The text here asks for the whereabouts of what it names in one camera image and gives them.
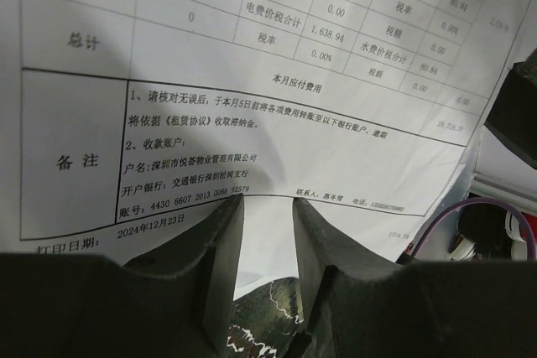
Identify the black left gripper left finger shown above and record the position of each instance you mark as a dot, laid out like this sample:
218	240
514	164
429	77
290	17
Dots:
173	301

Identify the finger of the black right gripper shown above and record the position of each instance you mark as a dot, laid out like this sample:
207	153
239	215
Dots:
512	119

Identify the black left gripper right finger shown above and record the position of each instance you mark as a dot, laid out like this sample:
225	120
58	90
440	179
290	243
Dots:
358	304

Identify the white paper stack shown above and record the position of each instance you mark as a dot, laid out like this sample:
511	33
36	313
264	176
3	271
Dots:
124	122

